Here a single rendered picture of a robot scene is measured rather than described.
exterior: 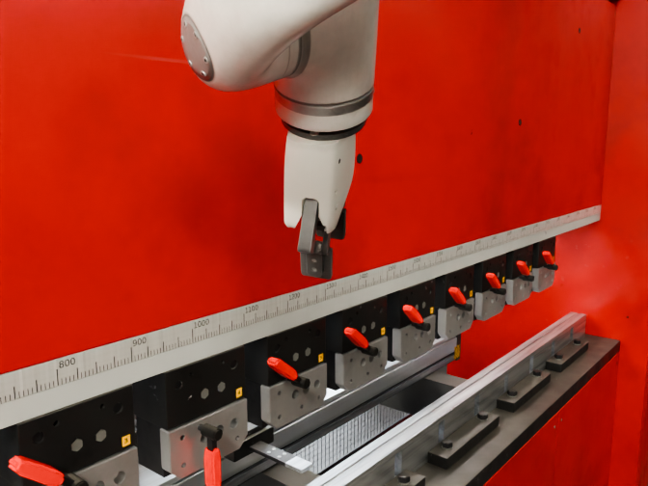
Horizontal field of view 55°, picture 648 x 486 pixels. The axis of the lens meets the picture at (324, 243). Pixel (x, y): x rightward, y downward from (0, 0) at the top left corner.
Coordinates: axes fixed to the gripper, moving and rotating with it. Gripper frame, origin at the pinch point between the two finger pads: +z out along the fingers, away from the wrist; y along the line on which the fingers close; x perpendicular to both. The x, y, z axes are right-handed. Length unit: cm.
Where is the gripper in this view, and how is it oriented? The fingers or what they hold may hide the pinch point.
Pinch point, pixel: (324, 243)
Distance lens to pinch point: 63.9
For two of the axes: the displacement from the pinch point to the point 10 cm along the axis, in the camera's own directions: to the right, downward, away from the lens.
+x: 9.7, 1.6, -1.8
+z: 0.0, 7.4, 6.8
